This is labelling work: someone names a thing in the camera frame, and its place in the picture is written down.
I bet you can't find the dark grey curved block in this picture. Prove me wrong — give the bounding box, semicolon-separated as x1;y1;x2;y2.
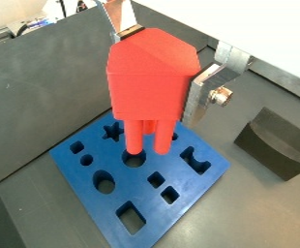
235;108;300;181

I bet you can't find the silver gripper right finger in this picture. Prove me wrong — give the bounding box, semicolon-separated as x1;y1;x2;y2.
181;41;253;127

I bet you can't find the red three prong block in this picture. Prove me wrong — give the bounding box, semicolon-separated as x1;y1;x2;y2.
107;28;200;154

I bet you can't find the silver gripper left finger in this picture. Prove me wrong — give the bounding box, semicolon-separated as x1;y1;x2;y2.
97;0;145;43

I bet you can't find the dark grey upright panel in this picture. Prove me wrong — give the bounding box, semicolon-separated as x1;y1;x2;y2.
0;8;111;181

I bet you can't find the blue shape sorter board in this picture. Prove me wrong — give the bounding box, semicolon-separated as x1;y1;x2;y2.
49;113;229;248

